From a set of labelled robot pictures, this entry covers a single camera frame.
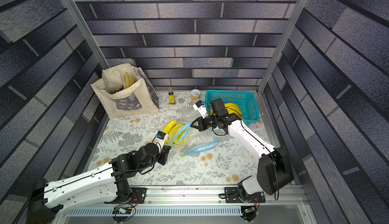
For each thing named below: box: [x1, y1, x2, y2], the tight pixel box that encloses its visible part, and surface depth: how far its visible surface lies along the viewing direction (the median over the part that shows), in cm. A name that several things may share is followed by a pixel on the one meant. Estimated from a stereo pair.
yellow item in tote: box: [123, 71, 135, 89], surface depth 97 cm
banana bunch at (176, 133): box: [163, 120, 186, 146], surface depth 79 cm
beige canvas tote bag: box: [90, 63, 160, 119], surface depth 97 cm
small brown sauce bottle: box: [167, 87, 176, 104], surface depth 109 cm
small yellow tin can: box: [190, 88, 201, 101], surface depth 115 cm
